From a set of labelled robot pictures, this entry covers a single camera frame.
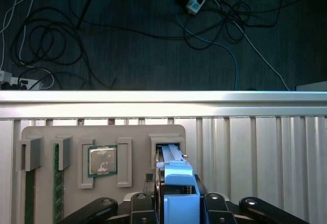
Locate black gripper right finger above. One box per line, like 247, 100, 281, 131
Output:
193, 174, 311, 224

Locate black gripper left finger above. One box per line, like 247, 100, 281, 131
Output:
61, 172, 157, 224

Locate hard disk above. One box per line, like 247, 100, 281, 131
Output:
153, 143, 202, 224

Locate grey parts rack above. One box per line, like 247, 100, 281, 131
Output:
15, 124, 186, 224

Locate silver CPU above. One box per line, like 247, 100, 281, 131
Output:
88, 146, 118, 178

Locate dark green RAM stick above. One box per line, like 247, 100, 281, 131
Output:
25, 169, 36, 224

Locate grey metal beam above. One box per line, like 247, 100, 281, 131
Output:
295, 81, 327, 91

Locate black floor stand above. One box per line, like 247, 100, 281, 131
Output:
75, 0, 179, 30

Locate blue floor cable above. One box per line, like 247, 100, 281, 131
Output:
175, 13, 240, 91

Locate white floor cable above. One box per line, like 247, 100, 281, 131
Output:
0, 0, 40, 71
208, 0, 291, 91

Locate coiled black floor cables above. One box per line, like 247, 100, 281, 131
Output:
11, 23, 87, 68

